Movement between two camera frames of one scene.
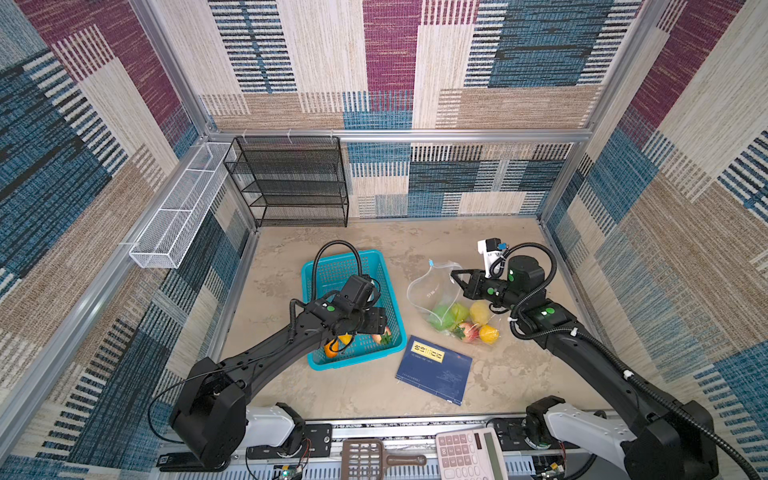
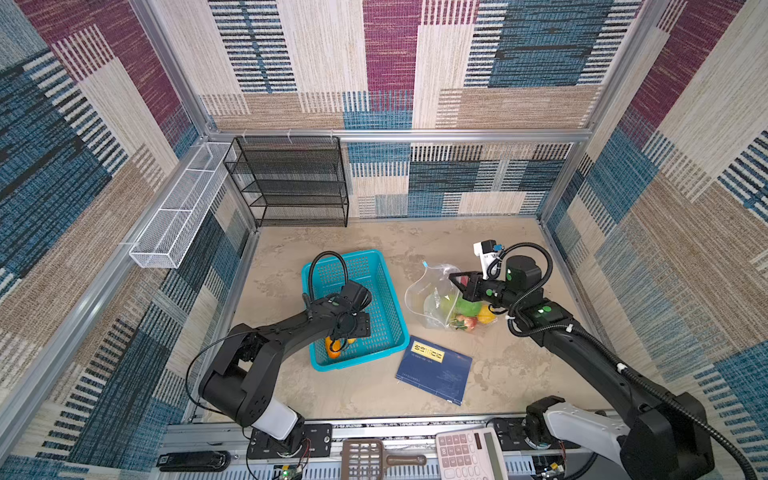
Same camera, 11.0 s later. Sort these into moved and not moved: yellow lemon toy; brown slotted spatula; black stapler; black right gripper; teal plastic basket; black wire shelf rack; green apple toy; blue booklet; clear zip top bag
Moved: yellow lemon toy; clear zip top bag; green apple toy
Not moved: blue booklet; black right gripper; black wire shelf rack; brown slotted spatula; black stapler; teal plastic basket
